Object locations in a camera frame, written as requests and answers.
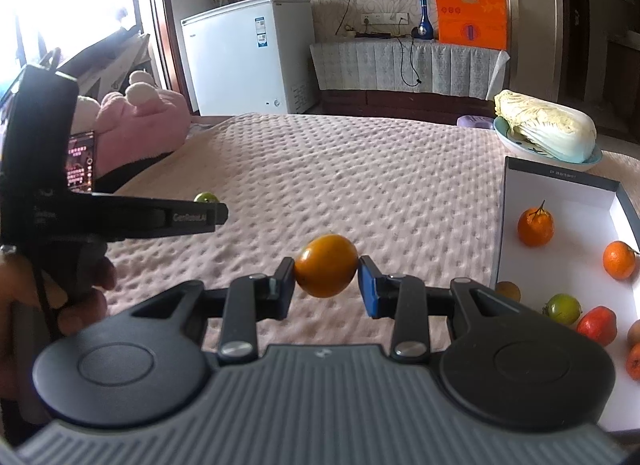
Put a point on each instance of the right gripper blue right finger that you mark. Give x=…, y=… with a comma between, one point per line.
x=370, y=281

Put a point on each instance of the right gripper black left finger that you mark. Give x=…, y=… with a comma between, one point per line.
x=281, y=289

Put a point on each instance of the small yellow-orange tomato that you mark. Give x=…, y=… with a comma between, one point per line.
x=326, y=266

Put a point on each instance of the large yellow-orange tomato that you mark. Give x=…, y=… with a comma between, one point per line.
x=509, y=290

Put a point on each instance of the large orange tangerine with stem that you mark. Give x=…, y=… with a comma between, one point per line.
x=535, y=227

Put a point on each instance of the green tomato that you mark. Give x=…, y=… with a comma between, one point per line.
x=563, y=308

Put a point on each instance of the red apple-like fruit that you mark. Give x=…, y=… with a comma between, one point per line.
x=599, y=325

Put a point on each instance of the brown longan fruit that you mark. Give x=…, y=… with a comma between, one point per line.
x=633, y=334

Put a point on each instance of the smartphone with lit screen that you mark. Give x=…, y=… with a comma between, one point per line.
x=80, y=162

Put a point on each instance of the pink quilted table cover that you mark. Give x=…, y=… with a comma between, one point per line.
x=416, y=197

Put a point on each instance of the small green fruit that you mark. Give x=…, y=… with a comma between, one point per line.
x=206, y=197

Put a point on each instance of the pink plush toy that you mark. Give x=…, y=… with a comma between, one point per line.
x=140, y=124

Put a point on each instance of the purple small object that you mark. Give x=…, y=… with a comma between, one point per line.
x=475, y=121

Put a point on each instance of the light blue plate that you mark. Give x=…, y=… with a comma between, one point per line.
x=521, y=148

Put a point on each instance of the cloth-covered low cabinet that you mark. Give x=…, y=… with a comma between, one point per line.
x=407, y=78

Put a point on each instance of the white chest freezer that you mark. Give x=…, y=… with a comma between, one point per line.
x=252, y=56

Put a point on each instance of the napa cabbage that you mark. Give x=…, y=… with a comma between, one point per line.
x=561, y=131

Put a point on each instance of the blue glass bottle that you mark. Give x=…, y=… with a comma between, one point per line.
x=425, y=29

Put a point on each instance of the orange paper bag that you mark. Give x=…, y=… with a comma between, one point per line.
x=473, y=23

